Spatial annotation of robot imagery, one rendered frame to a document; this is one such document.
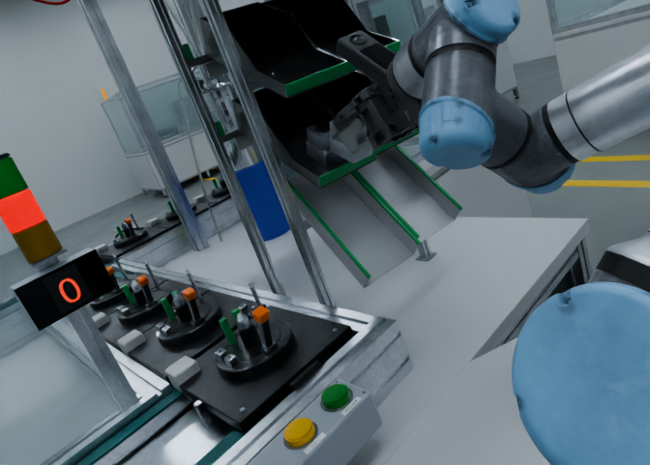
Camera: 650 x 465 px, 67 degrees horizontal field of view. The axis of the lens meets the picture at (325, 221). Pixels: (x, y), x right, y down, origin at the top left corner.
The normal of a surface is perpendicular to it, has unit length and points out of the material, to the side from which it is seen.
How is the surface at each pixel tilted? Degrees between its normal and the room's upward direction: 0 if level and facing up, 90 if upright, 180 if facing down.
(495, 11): 68
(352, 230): 45
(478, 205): 90
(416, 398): 0
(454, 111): 51
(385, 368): 90
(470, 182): 90
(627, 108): 89
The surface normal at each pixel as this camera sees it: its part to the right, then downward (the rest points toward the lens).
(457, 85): -0.28, -0.33
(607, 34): -0.76, 0.44
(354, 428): 0.65, 0.02
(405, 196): 0.14, -0.57
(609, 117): -0.54, 0.43
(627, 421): -0.83, -0.18
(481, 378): -0.33, -0.89
